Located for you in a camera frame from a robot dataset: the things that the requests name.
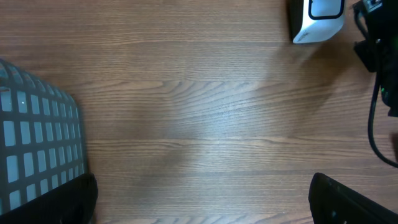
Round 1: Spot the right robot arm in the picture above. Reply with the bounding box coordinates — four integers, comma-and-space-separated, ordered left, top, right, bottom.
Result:
353, 0, 397, 117

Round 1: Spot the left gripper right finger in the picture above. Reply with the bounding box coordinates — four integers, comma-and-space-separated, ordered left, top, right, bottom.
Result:
308, 172, 397, 224

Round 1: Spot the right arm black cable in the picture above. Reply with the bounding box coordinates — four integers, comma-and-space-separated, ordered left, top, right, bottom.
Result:
367, 74, 398, 169

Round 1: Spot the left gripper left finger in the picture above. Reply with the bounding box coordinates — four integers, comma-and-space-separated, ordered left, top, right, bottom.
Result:
1, 173, 98, 224

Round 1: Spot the white barcode scanner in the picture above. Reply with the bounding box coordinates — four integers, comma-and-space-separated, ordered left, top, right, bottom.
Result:
287, 0, 346, 44

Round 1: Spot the grey plastic shopping basket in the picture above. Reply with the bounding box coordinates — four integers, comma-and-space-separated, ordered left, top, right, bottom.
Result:
1, 60, 88, 214

